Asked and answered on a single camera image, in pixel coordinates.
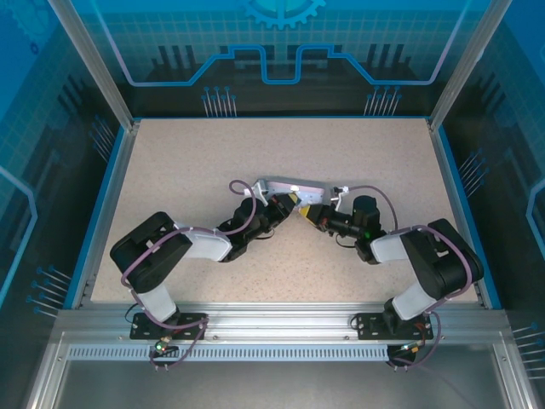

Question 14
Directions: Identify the cartoon print tin box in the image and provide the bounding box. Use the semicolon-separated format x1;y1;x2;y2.
254;176;332;206

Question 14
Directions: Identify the blue printed acrylic panel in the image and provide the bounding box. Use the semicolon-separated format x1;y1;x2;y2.
63;0;485;118
0;0;129;319
442;0;545;319

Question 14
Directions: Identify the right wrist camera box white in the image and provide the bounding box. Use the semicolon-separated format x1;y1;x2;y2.
330;184;351;212

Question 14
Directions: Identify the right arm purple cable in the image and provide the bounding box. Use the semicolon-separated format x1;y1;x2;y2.
343;183;474;372

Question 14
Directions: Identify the aluminium side rail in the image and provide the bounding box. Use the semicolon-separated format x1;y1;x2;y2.
427;118;489;310
70;121;141;310

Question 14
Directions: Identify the aluminium cross rail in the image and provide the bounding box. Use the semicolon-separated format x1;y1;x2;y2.
54;301;512;343

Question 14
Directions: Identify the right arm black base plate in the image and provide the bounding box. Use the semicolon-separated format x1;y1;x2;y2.
353;312;434;341

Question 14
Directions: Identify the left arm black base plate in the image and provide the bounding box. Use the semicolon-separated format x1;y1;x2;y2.
129;312;209;342

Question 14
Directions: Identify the slotted aluminium cable duct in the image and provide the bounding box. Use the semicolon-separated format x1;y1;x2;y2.
66;345;392;361

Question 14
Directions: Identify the aluminium frame post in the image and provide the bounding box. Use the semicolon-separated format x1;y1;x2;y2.
427;0;513;132
47;0;141;132

